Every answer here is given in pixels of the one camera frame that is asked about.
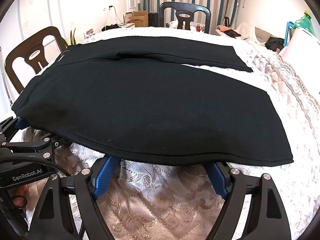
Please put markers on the person's left hand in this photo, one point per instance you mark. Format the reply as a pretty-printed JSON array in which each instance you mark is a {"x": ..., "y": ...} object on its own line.
[{"x": 19, "y": 199}]

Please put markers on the cardboard boxes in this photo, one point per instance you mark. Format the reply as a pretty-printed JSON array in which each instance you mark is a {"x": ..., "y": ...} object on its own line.
[{"x": 139, "y": 18}]

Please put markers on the black pants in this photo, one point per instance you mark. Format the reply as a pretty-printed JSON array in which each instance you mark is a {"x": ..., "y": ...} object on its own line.
[{"x": 156, "y": 100}]

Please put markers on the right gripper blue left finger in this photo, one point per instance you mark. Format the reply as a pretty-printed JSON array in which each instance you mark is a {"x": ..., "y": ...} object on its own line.
[{"x": 102, "y": 172}]

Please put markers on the black clothes pile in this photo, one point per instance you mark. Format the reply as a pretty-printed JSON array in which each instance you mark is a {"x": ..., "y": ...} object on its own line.
[{"x": 275, "y": 44}]

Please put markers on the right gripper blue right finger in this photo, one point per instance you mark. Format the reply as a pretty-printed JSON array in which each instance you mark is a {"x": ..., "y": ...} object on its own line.
[{"x": 217, "y": 180}]

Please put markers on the green plastic bottle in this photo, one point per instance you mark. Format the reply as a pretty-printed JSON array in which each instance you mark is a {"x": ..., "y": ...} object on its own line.
[{"x": 305, "y": 23}]

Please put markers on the dark brown wooden chair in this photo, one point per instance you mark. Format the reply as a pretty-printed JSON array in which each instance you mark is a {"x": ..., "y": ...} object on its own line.
[{"x": 32, "y": 51}]

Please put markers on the green potted plant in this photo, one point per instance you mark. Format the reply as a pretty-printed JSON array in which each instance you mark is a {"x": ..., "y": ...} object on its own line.
[{"x": 72, "y": 40}]

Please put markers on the black chair at bed end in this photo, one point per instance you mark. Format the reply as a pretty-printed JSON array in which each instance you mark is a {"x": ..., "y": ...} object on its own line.
[{"x": 185, "y": 14}]

